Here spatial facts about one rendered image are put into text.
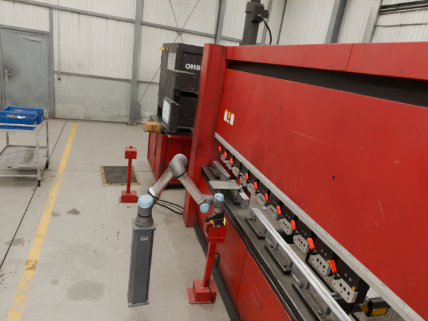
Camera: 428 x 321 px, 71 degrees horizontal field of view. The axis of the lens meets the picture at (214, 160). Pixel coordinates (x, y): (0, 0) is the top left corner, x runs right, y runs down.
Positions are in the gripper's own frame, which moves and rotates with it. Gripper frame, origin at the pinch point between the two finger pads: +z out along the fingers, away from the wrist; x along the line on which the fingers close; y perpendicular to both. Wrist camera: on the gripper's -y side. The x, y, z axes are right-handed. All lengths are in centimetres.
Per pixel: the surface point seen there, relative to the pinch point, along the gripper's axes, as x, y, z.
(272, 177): -25, 35, -60
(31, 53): 673, -348, -123
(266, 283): -66, 23, 0
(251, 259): -39.8, 20.4, 0.3
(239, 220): -4.8, 19.7, -12.7
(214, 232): -4.9, -1.2, -2.3
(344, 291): -116, 40, -37
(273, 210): -37, 34, -39
